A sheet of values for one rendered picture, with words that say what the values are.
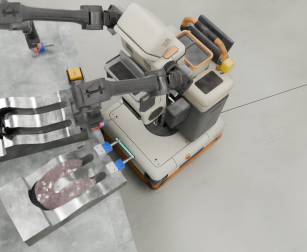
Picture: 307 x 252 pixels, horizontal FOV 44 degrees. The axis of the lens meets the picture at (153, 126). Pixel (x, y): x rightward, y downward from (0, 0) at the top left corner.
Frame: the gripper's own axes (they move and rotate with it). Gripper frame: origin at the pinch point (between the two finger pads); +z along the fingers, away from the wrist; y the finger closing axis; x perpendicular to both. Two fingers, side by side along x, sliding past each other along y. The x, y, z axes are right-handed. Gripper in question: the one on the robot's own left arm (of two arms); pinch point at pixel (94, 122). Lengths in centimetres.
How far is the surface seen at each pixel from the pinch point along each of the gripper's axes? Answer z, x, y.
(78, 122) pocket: -1.7, -7.8, -1.2
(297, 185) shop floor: 83, 131, 48
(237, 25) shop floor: 84, 154, -100
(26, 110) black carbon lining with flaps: -5.0, -29.6, -13.0
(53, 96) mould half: -3.9, -15.6, -18.0
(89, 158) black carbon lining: -0.4, -7.5, 18.1
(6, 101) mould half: -8.6, -37.2, -18.3
